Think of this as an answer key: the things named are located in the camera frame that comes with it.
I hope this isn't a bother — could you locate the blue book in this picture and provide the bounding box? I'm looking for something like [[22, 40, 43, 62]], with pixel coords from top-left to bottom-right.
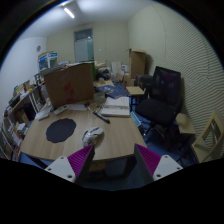
[[95, 85, 128, 99]]

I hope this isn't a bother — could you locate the large brown cardboard box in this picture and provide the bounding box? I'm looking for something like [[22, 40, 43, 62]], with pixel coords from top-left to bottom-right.
[[44, 63, 94, 107]]

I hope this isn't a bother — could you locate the round black mouse pad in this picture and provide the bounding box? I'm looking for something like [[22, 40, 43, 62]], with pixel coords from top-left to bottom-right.
[[46, 118, 76, 143]]

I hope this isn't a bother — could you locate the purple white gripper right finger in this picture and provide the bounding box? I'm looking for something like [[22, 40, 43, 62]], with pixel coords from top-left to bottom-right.
[[134, 144, 182, 181]]

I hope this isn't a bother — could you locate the white open book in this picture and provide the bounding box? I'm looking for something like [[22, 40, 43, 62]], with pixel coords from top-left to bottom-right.
[[101, 97, 130, 117]]

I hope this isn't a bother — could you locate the white remote control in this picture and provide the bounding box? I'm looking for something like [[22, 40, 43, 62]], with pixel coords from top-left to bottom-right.
[[54, 105, 68, 116]]

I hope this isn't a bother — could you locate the light wooden chair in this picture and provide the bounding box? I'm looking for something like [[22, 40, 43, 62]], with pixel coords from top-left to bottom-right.
[[191, 110, 224, 163]]

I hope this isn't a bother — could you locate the ceiling fluorescent light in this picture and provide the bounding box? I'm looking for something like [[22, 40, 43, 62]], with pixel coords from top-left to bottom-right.
[[64, 7, 75, 19]]

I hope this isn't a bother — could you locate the grey door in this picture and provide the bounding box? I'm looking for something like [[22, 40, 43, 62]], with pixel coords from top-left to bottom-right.
[[74, 29, 94, 62]]

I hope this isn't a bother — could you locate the small wooden stool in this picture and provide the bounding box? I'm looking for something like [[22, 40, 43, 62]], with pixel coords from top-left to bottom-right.
[[127, 86, 144, 99]]

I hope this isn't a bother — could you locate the black mesh office chair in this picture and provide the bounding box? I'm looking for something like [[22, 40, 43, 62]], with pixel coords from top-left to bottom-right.
[[135, 66, 183, 138]]

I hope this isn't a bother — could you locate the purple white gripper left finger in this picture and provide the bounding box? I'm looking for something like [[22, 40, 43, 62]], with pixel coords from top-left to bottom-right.
[[46, 145, 95, 183]]

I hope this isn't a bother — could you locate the tall brown cardboard box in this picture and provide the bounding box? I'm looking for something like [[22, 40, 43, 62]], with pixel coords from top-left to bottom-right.
[[129, 49, 146, 79]]

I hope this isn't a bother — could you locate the wooden bookshelf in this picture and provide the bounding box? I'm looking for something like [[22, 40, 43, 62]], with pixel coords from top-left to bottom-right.
[[0, 85, 45, 161]]

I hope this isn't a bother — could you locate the black pen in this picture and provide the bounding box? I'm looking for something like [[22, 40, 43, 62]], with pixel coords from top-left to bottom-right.
[[93, 111, 110, 124]]

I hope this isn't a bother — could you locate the blue white display box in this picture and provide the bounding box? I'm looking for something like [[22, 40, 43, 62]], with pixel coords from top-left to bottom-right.
[[38, 52, 58, 71]]

